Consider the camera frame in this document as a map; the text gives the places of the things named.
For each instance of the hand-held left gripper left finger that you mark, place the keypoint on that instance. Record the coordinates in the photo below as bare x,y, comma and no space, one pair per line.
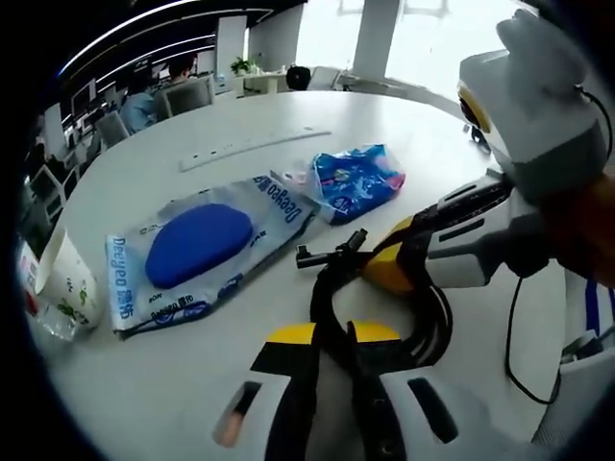
293,398

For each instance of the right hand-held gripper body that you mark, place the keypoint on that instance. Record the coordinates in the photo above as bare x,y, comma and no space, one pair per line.
548,134

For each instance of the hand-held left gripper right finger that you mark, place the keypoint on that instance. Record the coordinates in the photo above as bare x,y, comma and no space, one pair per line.
399,418

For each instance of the blue wet wipes packet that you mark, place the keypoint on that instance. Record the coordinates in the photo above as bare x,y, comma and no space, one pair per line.
358,185

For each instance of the blue mouse pad package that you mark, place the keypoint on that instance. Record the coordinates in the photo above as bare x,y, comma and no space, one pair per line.
199,240

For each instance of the white paper cup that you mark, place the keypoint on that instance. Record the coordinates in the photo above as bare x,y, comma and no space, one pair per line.
72,283

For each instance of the clear plastic water bottle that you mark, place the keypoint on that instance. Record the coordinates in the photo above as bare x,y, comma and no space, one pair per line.
33,298

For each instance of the person's right hand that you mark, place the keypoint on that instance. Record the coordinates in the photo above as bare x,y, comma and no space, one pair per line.
591,225

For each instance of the small black device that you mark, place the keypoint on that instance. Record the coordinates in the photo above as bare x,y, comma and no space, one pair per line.
474,133

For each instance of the black office chair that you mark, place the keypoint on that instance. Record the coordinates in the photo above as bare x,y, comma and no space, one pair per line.
298,78

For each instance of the white desk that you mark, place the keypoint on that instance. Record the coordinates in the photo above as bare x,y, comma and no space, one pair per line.
264,81

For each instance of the green potted plant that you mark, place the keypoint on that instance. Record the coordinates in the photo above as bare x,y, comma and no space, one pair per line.
242,65

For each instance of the long curved ceiling light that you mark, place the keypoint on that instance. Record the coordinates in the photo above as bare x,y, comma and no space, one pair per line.
144,19

